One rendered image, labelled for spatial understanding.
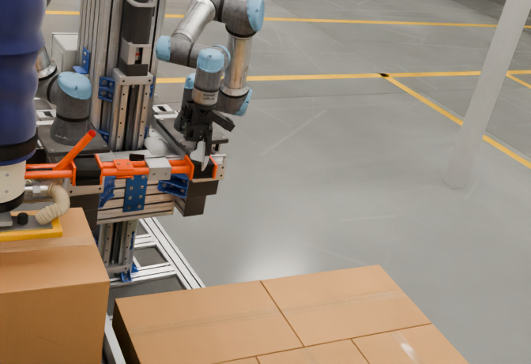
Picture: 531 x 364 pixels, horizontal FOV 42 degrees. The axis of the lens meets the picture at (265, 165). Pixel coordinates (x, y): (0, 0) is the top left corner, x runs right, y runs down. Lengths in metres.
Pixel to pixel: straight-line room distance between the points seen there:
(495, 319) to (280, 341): 1.81
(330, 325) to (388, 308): 0.30
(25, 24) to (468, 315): 3.00
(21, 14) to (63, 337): 0.95
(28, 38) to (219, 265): 2.30
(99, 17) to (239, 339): 1.27
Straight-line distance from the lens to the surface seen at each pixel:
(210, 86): 2.01
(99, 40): 2.67
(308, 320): 2.72
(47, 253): 2.17
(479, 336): 3.95
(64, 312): 2.11
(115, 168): 2.06
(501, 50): 5.06
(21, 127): 1.87
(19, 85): 1.82
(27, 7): 1.74
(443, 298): 4.12
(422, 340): 2.83
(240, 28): 2.44
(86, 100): 2.54
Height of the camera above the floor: 2.22
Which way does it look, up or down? 27 degrees down
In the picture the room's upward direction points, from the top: 12 degrees clockwise
